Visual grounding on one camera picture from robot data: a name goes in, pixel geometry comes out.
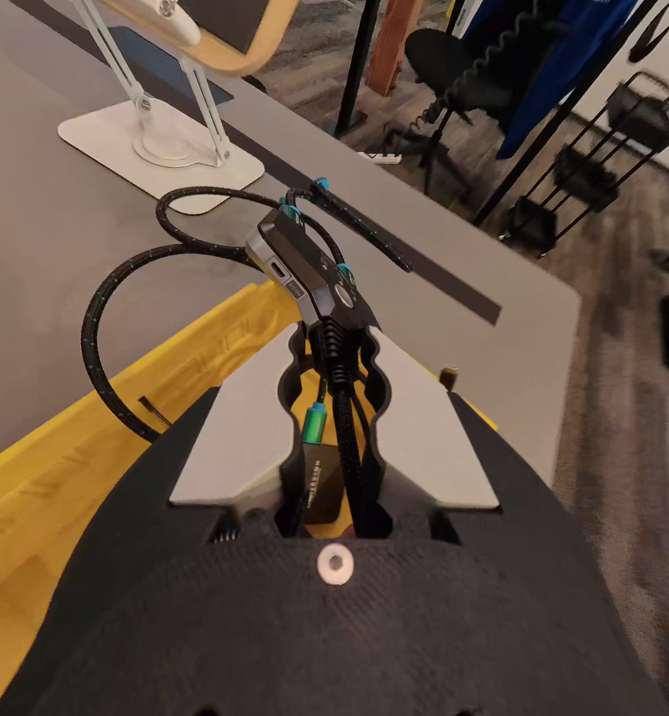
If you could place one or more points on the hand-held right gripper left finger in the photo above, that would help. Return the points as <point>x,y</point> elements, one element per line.
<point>233,447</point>

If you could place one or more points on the black round-seat chair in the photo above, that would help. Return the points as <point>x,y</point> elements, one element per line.
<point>435,61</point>

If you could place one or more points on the black hdmi port box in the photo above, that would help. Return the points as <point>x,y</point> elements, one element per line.
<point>306,263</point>

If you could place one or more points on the wooden post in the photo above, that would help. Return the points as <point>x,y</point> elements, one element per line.
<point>393,45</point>

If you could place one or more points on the white clip bar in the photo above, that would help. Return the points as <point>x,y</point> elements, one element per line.
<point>172,22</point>

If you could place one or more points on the white board stand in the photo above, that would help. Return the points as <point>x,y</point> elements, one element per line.
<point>116,145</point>

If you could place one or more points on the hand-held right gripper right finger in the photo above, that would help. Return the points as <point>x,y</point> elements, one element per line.
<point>435,447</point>

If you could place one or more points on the black pole with round disc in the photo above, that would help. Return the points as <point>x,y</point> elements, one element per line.
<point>356,56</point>

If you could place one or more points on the blue hanging jacket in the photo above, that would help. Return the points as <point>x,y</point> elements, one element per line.
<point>558,67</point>

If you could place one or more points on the yellow plastic bin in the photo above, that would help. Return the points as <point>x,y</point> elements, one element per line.
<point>60,475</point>

